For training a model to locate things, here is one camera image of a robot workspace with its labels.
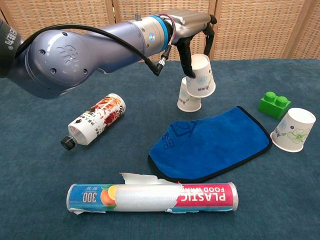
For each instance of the woven rattan folding screen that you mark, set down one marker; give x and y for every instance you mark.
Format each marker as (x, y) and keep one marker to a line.
(250, 27)

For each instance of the green toy building block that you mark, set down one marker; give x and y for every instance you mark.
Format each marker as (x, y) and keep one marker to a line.
(273, 106)

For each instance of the white floral paper cup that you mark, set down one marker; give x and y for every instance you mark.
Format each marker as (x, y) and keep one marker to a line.
(201, 80)
(293, 131)
(185, 101)

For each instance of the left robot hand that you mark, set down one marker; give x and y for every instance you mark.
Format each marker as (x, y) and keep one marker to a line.
(192, 22)

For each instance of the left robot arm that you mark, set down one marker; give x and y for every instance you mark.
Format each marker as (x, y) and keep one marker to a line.
(75, 55)

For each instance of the blue microfiber cloth black trim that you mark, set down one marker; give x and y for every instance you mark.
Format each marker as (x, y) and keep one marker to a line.
(212, 145)

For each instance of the plastic food wrap roll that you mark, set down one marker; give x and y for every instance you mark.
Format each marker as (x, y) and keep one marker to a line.
(150, 198)

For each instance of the plastic bottle with floral label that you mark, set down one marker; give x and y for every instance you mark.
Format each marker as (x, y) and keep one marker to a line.
(100, 117)

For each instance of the dark teal carpet table cover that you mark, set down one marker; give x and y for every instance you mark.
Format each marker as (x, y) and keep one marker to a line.
(50, 175)

